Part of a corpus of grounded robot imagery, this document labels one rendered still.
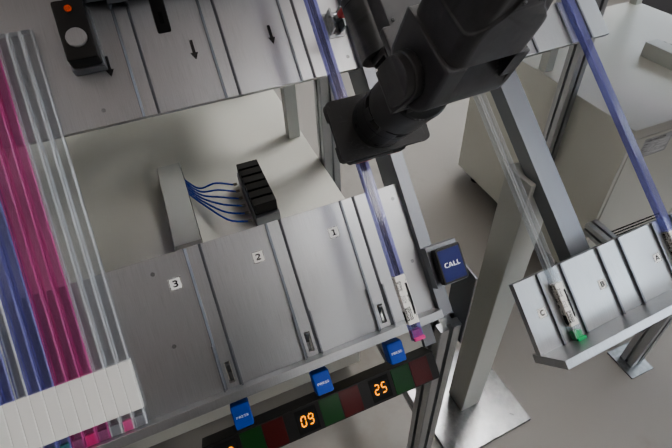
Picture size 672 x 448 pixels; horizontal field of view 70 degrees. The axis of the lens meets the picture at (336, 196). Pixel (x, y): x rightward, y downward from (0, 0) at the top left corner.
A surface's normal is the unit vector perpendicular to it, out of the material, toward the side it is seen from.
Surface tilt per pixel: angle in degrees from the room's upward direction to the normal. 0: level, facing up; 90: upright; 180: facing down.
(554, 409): 0
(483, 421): 0
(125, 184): 0
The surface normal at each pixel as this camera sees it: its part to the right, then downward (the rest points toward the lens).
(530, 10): 0.40, 0.86
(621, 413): -0.04, -0.75
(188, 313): 0.25, -0.11
